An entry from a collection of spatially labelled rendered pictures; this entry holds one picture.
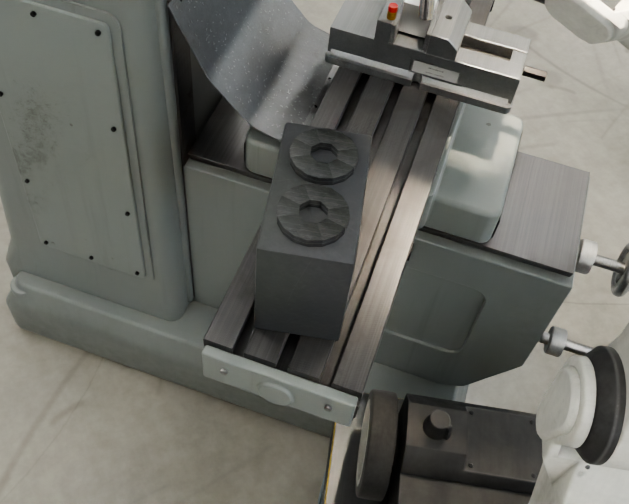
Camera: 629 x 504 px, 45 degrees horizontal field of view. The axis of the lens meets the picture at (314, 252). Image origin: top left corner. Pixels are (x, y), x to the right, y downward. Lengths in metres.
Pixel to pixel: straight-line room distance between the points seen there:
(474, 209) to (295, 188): 0.52
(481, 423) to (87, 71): 0.93
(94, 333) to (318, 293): 1.12
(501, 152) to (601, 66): 1.72
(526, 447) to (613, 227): 1.32
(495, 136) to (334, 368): 0.66
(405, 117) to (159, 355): 0.93
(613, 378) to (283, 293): 0.41
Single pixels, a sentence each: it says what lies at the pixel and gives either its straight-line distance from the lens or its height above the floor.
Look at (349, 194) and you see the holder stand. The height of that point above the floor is 1.11.
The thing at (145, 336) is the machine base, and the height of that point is 0.17.
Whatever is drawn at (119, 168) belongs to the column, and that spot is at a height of 0.71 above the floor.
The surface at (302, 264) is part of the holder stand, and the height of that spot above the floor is 1.10.
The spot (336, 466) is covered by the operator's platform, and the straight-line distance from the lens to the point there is 1.55.
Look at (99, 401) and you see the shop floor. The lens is 2.07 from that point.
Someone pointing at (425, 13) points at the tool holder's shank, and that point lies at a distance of 1.30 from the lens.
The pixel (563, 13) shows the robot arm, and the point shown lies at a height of 1.21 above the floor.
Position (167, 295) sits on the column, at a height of 0.29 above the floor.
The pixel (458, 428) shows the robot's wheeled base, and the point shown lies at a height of 0.61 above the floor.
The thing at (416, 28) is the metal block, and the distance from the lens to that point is 1.40.
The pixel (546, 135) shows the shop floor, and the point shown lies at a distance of 2.82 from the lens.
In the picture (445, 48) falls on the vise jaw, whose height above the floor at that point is 1.02.
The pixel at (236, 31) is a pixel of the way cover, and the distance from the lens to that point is 1.44.
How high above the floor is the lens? 1.85
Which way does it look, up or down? 54 degrees down
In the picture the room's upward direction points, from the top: 8 degrees clockwise
